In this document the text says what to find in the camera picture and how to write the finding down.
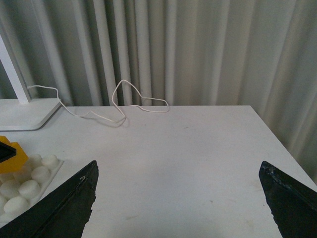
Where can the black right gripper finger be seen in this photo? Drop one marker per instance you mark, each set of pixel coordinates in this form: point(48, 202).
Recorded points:
point(292, 204)
point(6, 151)
point(63, 213)

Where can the grey curtain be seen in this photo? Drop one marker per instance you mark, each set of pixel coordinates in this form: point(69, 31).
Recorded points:
point(261, 53)

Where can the white studded base plate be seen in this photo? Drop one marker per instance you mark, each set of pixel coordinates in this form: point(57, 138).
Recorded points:
point(21, 190)

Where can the white desk lamp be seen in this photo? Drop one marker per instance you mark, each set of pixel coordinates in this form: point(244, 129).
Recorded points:
point(22, 113)

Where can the yellow two-stud block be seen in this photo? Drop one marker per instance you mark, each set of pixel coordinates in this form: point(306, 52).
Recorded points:
point(15, 163)

